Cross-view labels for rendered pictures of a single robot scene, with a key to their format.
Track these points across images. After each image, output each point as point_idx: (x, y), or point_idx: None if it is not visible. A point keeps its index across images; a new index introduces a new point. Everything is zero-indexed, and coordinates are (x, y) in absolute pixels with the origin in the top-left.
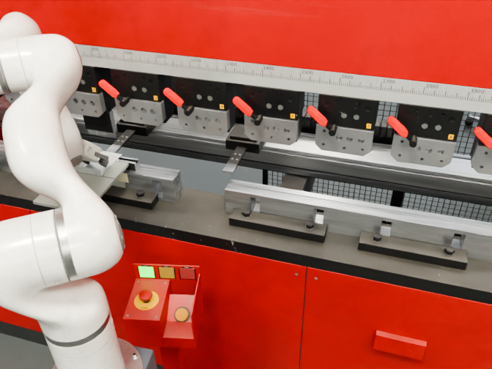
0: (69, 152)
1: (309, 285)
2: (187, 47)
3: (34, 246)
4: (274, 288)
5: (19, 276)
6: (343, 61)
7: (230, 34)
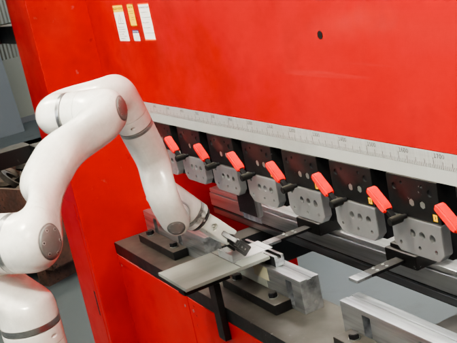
0: (165, 215)
1: None
2: (284, 116)
3: None
4: None
5: None
6: (395, 130)
7: (310, 101)
